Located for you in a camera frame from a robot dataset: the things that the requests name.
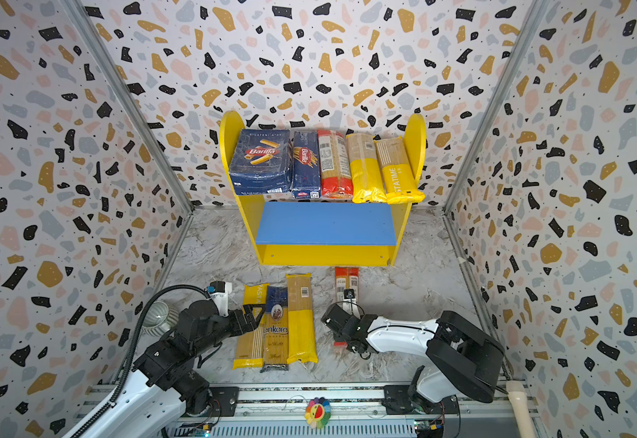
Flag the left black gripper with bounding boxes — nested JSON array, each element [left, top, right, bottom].
[[193, 301, 266, 358]]

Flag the yellow Pastatime bag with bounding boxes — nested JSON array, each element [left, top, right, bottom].
[[375, 137, 425, 204], [233, 284, 269, 370]]

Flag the Ankara spaghetti bag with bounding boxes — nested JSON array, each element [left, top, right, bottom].
[[261, 286, 288, 372]]

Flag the red spaghetti bag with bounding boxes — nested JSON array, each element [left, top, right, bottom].
[[333, 266, 361, 347], [316, 130, 354, 200]]

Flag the yellow spaghetti bag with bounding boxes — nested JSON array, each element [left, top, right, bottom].
[[346, 133, 387, 204], [285, 274, 318, 363]]

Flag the blue Barilla rigatoni box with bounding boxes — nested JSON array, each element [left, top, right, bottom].
[[229, 129, 293, 196]]

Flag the blue Barilla spaghetti box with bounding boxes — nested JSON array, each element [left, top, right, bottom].
[[291, 131, 322, 200]]

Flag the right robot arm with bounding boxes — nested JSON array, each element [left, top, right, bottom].
[[321, 303, 504, 407]]

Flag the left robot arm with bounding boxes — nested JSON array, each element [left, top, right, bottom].
[[66, 300, 265, 437]]

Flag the yellow shelf with coloured boards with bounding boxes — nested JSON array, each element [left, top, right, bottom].
[[219, 110, 428, 268]]

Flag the colourful flower sticker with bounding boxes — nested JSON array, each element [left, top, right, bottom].
[[305, 397, 332, 430]]

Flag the striped ceramic cup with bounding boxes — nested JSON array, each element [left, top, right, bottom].
[[142, 300, 179, 338]]

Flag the beige tube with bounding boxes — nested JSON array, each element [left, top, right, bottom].
[[506, 381, 537, 438]]

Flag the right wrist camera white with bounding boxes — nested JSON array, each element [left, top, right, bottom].
[[342, 288, 360, 317]]

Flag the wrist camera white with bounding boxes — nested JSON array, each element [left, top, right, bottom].
[[342, 288, 360, 317], [207, 280, 233, 317]]

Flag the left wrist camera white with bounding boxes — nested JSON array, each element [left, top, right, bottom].
[[207, 280, 233, 317]]

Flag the metal base rail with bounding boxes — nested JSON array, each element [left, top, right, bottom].
[[80, 383, 545, 437]]

